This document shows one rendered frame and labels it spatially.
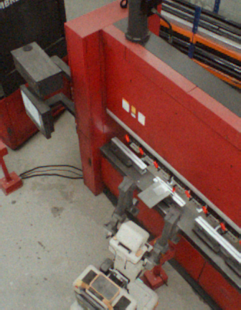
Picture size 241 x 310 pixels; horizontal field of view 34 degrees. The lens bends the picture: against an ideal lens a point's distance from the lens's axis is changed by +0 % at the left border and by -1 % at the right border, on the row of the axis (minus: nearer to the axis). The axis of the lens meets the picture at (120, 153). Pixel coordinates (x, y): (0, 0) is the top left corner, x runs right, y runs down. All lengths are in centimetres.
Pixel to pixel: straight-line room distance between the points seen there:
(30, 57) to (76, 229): 207
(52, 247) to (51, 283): 41
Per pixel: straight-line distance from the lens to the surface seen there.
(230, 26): 504
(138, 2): 298
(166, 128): 321
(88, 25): 335
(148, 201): 372
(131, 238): 313
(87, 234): 468
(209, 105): 271
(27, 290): 451
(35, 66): 357
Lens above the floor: 416
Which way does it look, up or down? 52 degrees down
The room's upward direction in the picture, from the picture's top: straight up
